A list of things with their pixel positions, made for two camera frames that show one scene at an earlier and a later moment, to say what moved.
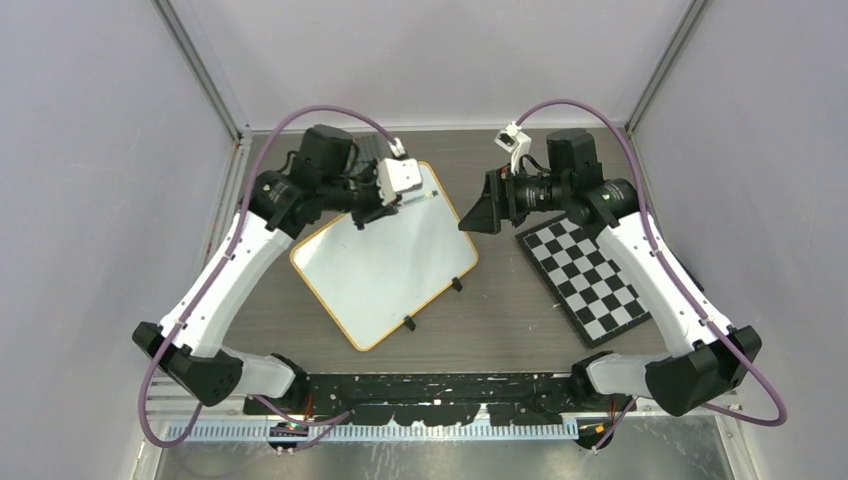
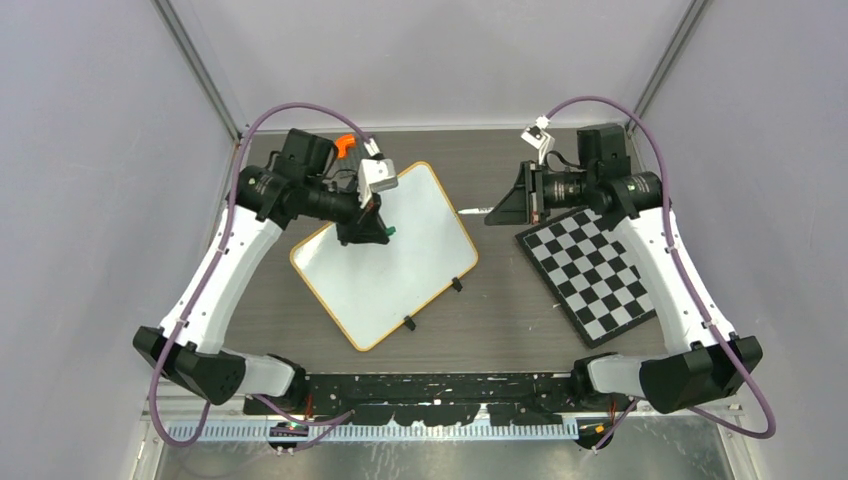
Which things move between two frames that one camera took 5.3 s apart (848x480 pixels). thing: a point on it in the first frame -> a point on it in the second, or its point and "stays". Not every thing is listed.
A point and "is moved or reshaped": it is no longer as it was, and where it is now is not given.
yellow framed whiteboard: [396, 266] stays
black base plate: [438, 398] stays
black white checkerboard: [592, 289] stays
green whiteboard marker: [421, 197] is moved or reshaped
